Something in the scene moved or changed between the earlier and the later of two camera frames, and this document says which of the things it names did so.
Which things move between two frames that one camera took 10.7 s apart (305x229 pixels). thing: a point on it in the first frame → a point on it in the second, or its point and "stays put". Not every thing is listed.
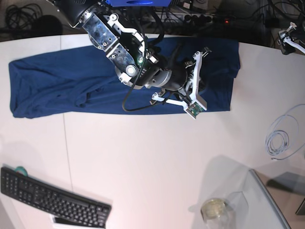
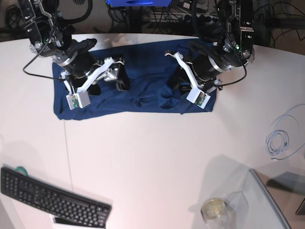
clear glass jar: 215,213 stays put
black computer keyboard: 18,185 stays put
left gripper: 177,78 → 76,60
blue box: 138,3 stays put
